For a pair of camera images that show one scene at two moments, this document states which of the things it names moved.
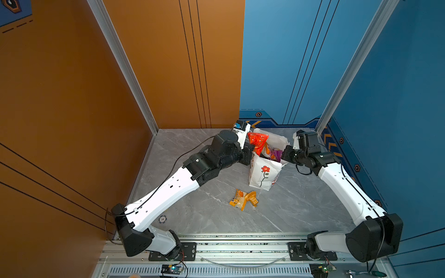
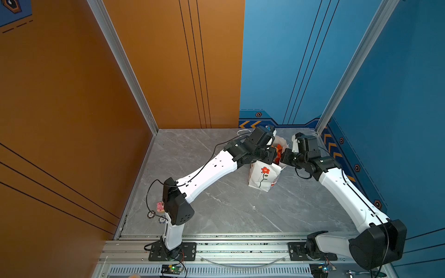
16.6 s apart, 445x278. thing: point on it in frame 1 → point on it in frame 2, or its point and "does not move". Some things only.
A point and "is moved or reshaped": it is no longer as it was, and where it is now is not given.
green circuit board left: x=172 y=269 does not move
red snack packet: x=258 y=141 is moved or reshaped
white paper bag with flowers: x=264 y=172 does not move
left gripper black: x=245 y=153 → x=271 y=155
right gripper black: x=286 y=152 does not move
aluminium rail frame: x=232 y=257 does not move
